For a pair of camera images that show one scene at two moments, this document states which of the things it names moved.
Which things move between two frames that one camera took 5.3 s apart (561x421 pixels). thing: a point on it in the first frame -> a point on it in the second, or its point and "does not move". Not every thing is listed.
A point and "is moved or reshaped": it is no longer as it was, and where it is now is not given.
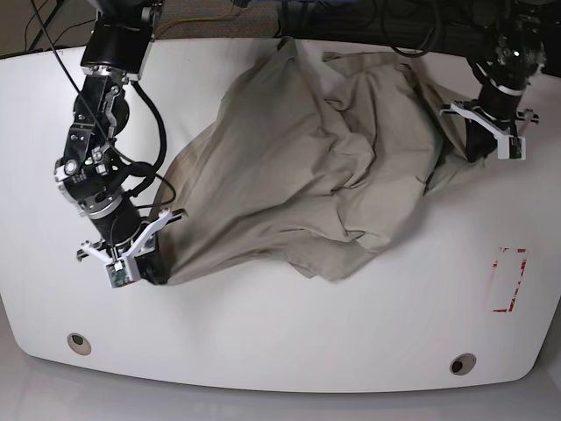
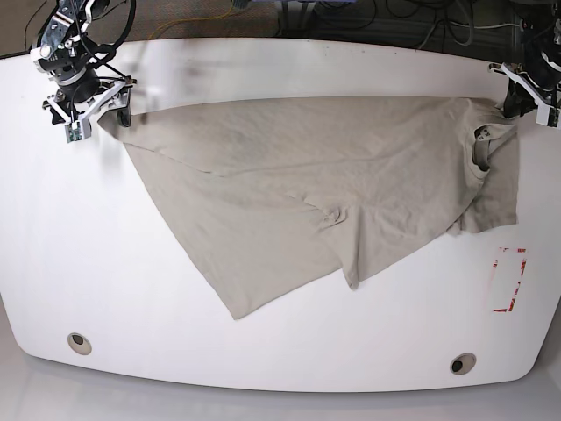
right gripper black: (479, 141) -> (517, 100)
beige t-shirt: (316, 159) is moved or reshaped
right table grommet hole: (462, 364) does not move
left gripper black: (152, 267) -> (124, 110)
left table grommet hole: (79, 344) does not move
